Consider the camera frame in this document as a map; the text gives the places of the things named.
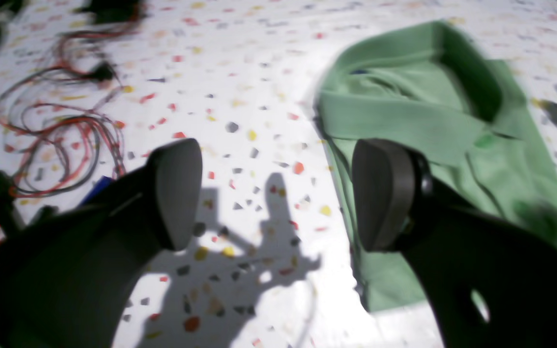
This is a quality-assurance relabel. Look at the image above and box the light green T-shirt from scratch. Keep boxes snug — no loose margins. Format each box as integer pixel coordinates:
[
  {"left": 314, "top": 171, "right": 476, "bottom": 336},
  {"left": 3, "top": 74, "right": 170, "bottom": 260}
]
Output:
[{"left": 318, "top": 21, "right": 557, "bottom": 312}]

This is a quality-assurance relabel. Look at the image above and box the red and black wire bundle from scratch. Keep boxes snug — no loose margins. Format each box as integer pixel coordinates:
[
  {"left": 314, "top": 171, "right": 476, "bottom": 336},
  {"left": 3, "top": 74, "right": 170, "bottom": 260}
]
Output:
[{"left": 0, "top": 10, "right": 144, "bottom": 199}]

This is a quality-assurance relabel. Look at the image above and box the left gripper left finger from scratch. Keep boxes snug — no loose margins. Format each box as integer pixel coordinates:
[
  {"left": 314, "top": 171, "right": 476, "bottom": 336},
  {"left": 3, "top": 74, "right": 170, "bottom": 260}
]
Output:
[{"left": 0, "top": 138, "right": 203, "bottom": 348}]

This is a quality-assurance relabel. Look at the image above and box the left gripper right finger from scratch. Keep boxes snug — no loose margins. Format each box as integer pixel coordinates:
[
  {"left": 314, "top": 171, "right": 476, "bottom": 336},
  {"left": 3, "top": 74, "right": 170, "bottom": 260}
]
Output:
[{"left": 352, "top": 139, "right": 557, "bottom": 348}]

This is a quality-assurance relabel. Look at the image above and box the blue electronic module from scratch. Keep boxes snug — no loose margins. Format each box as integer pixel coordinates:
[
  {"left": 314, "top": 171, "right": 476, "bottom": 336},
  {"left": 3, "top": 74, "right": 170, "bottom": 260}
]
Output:
[{"left": 78, "top": 176, "right": 114, "bottom": 207}]

